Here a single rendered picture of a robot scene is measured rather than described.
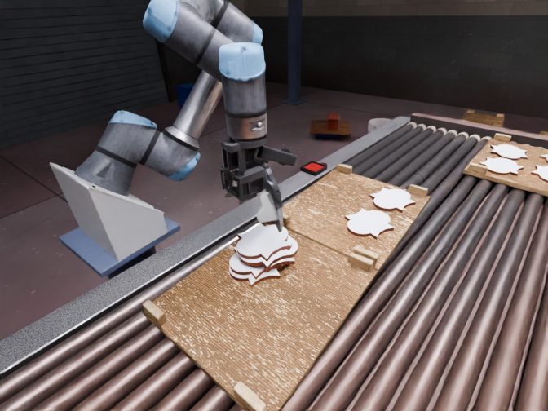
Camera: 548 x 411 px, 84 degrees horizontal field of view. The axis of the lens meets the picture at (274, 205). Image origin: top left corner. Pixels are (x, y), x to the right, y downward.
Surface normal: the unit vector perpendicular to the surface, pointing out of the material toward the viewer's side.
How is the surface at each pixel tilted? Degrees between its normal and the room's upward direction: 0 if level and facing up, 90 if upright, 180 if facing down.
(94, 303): 0
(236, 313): 0
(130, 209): 90
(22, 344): 0
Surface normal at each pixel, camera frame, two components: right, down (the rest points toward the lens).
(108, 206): 0.78, 0.33
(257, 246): -0.03, -0.83
